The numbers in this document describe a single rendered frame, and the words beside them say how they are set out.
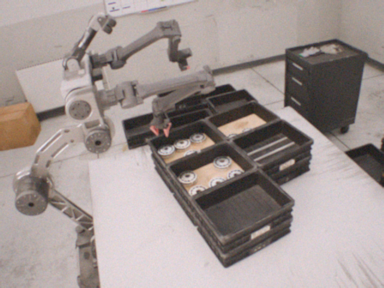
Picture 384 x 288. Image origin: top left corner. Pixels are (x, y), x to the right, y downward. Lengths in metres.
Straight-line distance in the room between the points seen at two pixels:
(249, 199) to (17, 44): 3.61
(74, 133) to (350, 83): 2.50
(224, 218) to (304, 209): 0.47
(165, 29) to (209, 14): 3.07
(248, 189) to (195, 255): 0.43
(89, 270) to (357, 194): 1.73
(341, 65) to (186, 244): 2.17
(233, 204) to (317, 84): 1.73
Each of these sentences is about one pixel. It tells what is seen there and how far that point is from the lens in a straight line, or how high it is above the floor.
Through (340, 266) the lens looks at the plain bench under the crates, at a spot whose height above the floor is 0.70.
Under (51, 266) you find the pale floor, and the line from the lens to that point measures 2.85.
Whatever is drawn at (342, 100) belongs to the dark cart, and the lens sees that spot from 3.41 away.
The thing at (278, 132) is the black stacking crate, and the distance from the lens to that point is 2.15.
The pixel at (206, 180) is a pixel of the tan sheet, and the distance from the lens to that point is 1.83.
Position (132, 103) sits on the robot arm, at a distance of 1.42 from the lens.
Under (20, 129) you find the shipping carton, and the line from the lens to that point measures 4.31.
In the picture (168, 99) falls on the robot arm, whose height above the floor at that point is 1.27.
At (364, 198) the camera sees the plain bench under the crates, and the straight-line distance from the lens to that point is 1.99.
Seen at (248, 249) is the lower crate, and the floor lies 0.76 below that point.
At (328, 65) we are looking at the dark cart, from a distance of 3.11.
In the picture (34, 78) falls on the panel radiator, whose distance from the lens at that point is 4.57.
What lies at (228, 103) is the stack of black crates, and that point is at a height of 0.49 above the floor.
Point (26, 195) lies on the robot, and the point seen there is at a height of 0.96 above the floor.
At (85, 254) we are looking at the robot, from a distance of 2.47.
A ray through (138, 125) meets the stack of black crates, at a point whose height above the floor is 0.51.
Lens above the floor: 2.05
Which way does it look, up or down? 36 degrees down
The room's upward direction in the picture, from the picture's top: 8 degrees counter-clockwise
